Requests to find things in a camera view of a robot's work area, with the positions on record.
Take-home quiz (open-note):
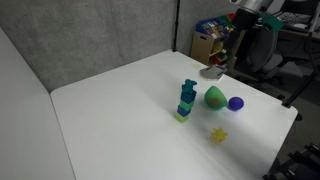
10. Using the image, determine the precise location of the black tripod stand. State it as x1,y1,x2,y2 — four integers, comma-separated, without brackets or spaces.
171,0,181,53

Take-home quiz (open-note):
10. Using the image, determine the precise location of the light green toy block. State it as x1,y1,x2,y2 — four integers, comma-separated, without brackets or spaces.
175,111,190,124

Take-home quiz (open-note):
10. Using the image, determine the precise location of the blue toy block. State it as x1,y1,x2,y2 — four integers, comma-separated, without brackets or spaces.
180,89,198,104
176,105,193,118

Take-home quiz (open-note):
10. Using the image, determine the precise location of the black computer monitor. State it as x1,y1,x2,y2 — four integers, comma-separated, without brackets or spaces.
289,0,320,16

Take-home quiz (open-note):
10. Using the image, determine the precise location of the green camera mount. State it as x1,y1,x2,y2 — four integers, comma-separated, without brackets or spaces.
261,13,284,32

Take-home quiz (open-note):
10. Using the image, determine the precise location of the dark green rubber toy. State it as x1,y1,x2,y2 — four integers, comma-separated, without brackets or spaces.
181,78,198,94

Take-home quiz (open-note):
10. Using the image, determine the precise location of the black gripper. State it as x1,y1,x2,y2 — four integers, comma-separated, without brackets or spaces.
226,10,260,51

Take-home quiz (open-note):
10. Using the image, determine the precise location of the blue ball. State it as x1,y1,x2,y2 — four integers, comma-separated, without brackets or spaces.
226,96,245,112

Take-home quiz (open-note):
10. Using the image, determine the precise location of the yellow spiky star toy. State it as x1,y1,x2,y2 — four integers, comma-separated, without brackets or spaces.
210,127,229,144

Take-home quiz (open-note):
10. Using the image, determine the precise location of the green egg-shaped toy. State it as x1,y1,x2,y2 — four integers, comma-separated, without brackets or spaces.
203,85,228,111

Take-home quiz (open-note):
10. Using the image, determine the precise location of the grey office chair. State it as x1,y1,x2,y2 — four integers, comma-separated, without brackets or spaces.
246,29,284,84

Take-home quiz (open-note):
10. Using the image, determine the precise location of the cardboard box with items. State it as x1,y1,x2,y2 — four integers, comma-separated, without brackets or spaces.
189,12,246,68

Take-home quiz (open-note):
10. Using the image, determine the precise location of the black camera stand pole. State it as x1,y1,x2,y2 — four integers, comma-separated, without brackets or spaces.
281,6,320,109

